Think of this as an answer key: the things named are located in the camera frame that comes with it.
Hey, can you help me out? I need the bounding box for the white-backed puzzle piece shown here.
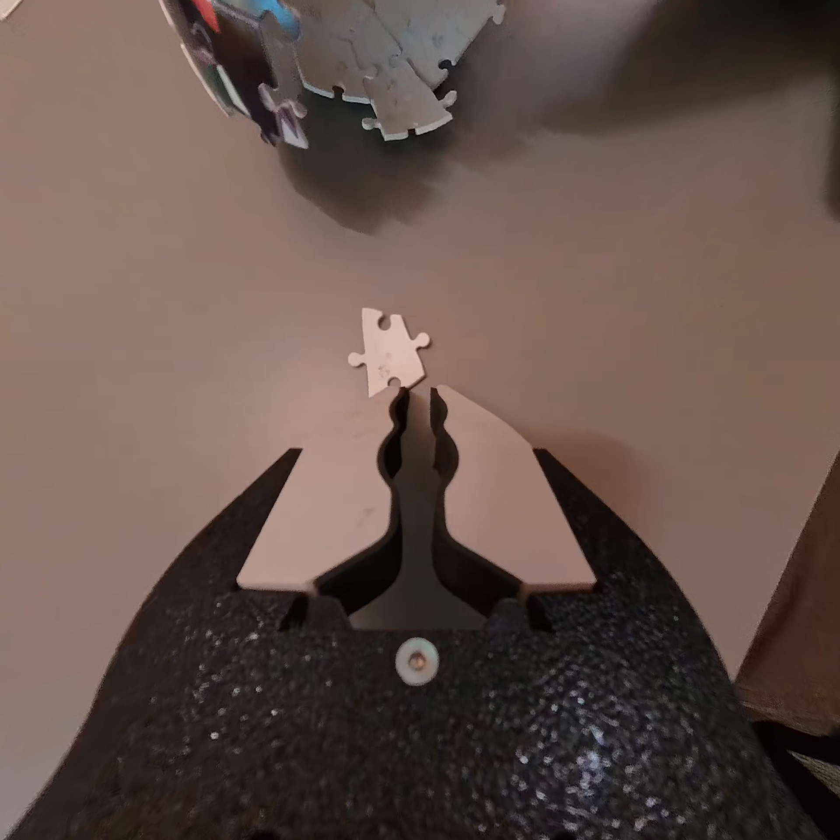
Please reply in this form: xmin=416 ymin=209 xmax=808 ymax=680
xmin=348 ymin=307 xmax=432 ymax=398

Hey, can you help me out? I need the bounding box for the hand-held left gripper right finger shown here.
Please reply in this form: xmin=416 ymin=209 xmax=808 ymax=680
xmin=430 ymin=386 xmax=598 ymax=616

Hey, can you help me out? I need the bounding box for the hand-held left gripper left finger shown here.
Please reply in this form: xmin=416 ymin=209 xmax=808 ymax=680
xmin=235 ymin=389 xmax=409 ymax=609

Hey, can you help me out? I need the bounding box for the colourful puzzle ball shell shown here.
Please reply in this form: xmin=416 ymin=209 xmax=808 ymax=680
xmin=157 ymin=0 xmax=508 ymax=148

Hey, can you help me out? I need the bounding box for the khaki clothing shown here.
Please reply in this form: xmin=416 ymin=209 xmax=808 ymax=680
xmin=734 ymin=449 xmax=840 ymax=737

